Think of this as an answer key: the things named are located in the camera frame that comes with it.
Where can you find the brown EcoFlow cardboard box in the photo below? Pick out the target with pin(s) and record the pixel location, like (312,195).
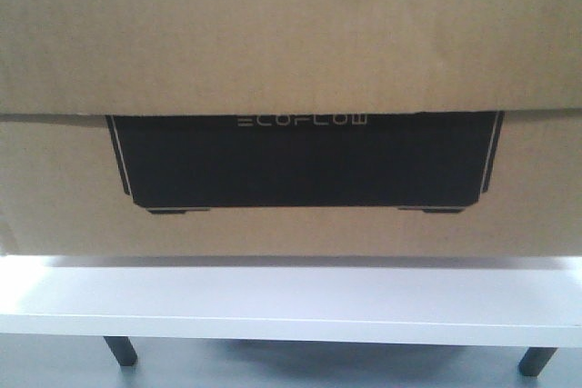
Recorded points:
(291,127)

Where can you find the black left table leg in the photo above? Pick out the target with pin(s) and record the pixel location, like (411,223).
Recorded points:
(122,349)

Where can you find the black right table leg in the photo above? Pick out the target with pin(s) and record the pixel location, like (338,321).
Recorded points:
(535,360)

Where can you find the black table leg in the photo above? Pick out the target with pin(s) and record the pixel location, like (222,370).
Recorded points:
(122,349)
(535,360)

